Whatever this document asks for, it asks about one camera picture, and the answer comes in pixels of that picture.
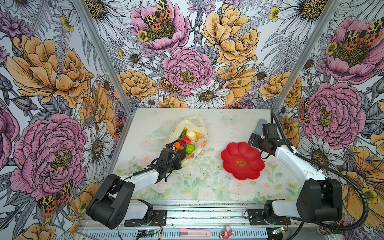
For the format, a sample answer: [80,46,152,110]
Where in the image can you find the small pink figurine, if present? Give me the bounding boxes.
[219,225,235,240]

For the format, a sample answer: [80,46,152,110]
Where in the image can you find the orange fake tangerine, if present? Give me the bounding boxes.
[173,142,181,151]

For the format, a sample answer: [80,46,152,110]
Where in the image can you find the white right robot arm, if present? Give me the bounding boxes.
[248,119,343,223]

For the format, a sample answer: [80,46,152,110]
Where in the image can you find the white fake garlic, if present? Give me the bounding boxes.
[186,130,196,141]

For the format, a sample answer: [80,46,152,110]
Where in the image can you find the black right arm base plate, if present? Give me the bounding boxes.
[243,209,291,226]

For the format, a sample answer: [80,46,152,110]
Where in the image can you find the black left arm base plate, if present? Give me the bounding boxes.
[123,210,168,227]

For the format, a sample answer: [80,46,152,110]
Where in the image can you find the green circuit board left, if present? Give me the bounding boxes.
[137,229,158,238]

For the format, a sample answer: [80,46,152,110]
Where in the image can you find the pink utility knife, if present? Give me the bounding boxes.
[179,228,211,238]

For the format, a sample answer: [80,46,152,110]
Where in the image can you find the yellow fake banana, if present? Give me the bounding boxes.
[195,132,200,142]

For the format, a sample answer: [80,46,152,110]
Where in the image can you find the green circuit board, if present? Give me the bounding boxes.
[137,229,158,238]
[271,227,286,235]

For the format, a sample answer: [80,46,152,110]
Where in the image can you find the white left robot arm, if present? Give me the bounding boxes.
[86,147,186,230]

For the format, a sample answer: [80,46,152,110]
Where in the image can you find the aluminium rail frame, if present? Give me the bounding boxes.
[74,199,328,240]

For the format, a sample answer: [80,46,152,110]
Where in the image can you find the green fake grapes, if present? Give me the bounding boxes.
[178,128,187,140]

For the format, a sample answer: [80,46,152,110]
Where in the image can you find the red fake cabbage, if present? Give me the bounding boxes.
[180,136,191,147]

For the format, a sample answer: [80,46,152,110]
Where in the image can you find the red flower-shaped plate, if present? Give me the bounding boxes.
[221,142,265,181]

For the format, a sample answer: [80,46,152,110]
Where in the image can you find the green circuit board right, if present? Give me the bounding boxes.
[271,227,286,235]

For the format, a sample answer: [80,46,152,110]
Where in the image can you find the yellowish plastic bag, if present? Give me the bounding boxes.
[165,116,209,169]

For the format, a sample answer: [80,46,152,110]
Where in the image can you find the grey fabric glasses case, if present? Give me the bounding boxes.
[254,119,268,136]

